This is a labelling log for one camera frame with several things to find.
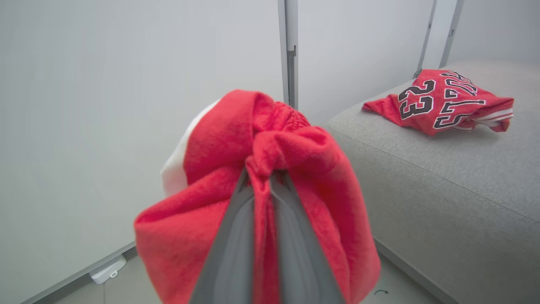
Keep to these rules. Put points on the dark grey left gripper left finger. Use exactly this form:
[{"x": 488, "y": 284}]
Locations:
[{"x": 232, "y": 253}]

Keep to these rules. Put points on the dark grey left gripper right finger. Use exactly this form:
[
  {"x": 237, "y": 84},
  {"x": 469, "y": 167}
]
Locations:
[{"x": 299, "y": 257}]

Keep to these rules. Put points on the red fleece garment white trim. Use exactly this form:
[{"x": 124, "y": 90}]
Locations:
[{"x": 219, "y": 143}]

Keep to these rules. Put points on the red basketball jersey number 23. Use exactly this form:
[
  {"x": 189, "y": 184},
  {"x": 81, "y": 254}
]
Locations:
[{"x": 426, "y": 122}]

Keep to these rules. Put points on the grey fabric sofa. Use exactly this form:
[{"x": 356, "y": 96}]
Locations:
[{"x": 443, "y": 190}]

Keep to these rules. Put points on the white power adapter box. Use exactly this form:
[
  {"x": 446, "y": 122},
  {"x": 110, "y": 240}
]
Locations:
[{"x": 107, "y": 270}]

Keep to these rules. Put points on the large white partition panel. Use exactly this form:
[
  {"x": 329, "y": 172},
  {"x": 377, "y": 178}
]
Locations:
[{"x": 105, "y": 105}]

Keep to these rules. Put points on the white partition panel grey frame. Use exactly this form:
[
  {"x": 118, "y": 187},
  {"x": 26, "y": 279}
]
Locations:
[{"x": 498, "y": 29}]

